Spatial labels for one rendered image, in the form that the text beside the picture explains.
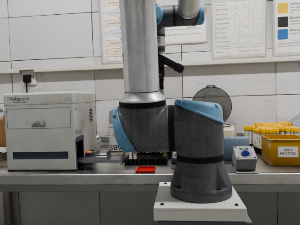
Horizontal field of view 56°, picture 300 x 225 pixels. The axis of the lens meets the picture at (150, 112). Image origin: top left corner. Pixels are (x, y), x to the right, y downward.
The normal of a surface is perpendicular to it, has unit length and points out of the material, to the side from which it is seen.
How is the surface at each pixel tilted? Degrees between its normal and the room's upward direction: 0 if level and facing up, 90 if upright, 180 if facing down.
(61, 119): 90
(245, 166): 120
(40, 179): 90
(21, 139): 90
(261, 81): 90
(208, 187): 71
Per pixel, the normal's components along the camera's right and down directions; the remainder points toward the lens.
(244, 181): -0.10, 0.06
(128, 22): -0.47, 0.17
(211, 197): 0.18, 0.03
